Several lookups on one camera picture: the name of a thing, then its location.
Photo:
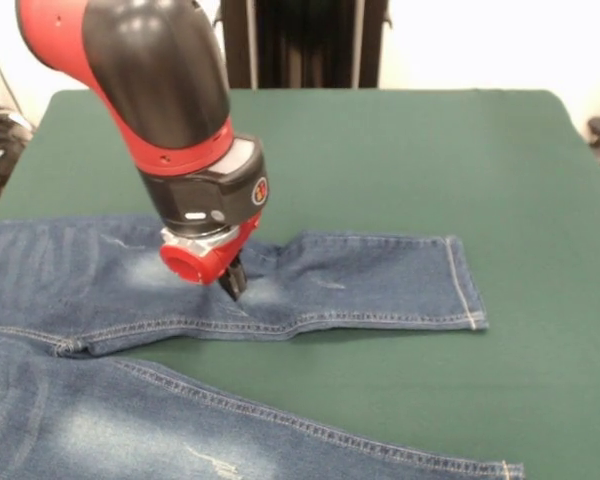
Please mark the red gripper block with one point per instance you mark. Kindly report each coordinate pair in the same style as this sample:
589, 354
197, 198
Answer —
200, 265

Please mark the blue denim jeans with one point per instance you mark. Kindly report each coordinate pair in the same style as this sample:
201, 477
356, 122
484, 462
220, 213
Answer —
130, 310

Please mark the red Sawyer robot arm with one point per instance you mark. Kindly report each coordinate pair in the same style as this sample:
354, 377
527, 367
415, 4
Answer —
170, 100

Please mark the dark green table cloth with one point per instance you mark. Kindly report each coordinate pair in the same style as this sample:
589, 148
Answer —
430, 175

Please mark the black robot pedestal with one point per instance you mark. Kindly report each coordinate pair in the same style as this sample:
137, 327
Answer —
310, 45

